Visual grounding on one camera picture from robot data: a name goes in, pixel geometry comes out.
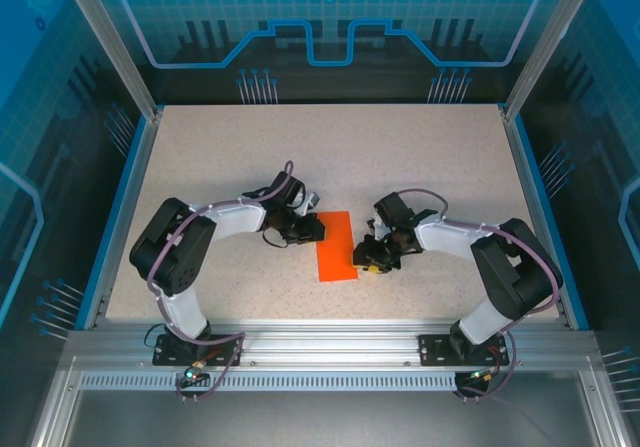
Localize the orange paper sheet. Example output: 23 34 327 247
315 210 361 284

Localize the aluminium front beam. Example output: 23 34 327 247
63 318 604 371

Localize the grey metal tray panel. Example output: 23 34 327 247
64 390 601 447

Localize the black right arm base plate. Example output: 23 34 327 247
417 333 511 367

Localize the slotted grey cable duct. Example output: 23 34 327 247
78 372 464 394

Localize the aluminium side rail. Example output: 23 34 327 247
82 108 165 331
501 108 591 331

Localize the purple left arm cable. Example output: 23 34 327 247
147 160 296 403

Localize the cable connector with green light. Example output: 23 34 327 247
180 361 210 387
467 366 501 384

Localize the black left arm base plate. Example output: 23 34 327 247
152 333 245 367

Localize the thin black base cable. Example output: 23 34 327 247
143 322 169 351

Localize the aluminium corner post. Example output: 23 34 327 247
53 0 165 121
501 0 605 121

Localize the aluminium lower frame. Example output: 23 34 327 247
27 355 635 447

